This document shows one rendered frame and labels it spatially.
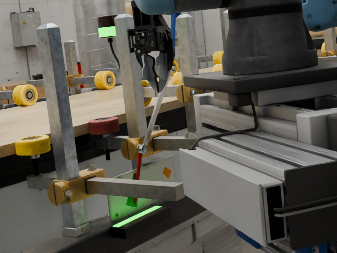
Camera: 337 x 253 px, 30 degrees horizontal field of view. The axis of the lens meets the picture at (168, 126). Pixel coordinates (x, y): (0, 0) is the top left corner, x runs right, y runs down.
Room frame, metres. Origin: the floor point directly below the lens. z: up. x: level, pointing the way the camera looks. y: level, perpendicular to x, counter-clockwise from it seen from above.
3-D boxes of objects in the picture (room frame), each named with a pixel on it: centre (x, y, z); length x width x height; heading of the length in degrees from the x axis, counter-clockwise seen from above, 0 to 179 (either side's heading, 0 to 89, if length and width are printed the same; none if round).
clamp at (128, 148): (1.56, 0.07, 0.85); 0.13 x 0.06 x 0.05; 143
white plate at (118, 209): (1.50, 0.08, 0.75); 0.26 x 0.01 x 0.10; 143
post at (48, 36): (1.34, 0.23, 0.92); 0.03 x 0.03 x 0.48; 53
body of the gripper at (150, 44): (1.42, 0.02, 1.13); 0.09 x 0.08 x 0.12; 163
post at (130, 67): (1.54, 0.08, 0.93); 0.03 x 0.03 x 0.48; 53
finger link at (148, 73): (1.43, 0.03, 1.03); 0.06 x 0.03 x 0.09; 163
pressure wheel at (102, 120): (1.66, 0.17, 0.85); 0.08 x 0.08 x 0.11
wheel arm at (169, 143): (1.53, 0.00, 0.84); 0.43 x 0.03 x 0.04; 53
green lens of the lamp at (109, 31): (1.56, 0.11, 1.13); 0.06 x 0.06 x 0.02
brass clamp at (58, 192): (1.36, 0.21, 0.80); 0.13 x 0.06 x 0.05; 143
